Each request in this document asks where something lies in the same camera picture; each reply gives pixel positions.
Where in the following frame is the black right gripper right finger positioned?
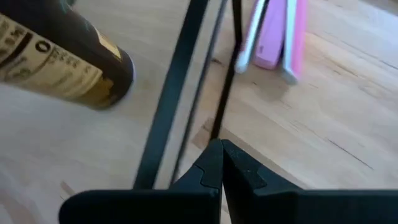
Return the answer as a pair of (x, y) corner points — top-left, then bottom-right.
(222, 139), (398, 224)

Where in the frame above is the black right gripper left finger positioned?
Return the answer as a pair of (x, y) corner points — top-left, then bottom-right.
(58, 139), (224, 224)

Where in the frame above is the yellow lid spice jar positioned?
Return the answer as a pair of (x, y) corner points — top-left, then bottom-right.
(0, 0), (136, 110)

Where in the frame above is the pink flat box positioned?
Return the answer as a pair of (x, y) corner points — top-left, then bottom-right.
(281, 0), (308, 85)
(236, 0), (289, 74)

